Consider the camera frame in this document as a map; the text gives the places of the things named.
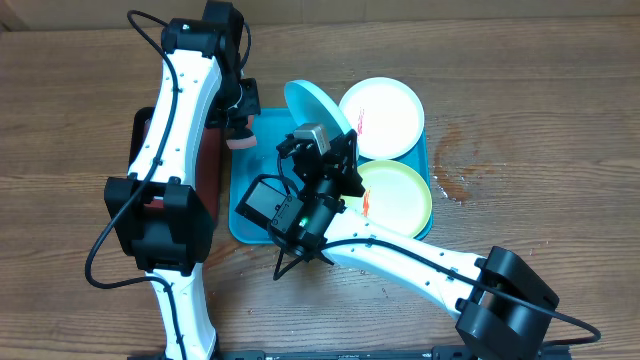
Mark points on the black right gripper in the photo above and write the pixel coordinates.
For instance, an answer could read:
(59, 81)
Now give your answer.
(346, 169)

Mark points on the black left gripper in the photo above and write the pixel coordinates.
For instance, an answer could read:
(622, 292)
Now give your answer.
(240, 119)

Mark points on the light blue plate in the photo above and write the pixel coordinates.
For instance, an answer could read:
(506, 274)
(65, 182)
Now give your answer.
(308, 103)

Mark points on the yellow plate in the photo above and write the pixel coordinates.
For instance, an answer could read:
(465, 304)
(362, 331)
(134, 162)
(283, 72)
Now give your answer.
(396, 197)

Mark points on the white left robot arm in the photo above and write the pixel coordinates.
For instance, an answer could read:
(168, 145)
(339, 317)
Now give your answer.
(155, 210)

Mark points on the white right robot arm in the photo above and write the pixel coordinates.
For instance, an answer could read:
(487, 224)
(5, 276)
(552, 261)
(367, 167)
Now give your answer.
(501, 307)

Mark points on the teal plastic tray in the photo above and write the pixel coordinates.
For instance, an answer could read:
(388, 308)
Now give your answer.
(270, 128)

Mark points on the black tray with red liner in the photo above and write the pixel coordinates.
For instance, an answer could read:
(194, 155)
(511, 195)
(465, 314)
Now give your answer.
(209, 163)

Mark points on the white plate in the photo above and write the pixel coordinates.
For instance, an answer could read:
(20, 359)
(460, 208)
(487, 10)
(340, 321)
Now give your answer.
(387, 116)

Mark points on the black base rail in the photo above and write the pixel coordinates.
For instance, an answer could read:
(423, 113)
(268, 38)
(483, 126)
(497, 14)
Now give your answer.
(444, 352)

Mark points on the cardboard backdrop wall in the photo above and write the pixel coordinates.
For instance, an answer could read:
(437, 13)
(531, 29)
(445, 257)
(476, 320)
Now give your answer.
(25, 15)

